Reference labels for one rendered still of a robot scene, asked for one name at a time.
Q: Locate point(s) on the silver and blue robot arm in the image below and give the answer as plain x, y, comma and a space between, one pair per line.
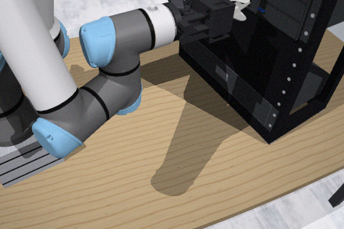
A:
33, 43

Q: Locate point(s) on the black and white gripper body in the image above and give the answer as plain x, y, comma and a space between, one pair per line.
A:
209, 18

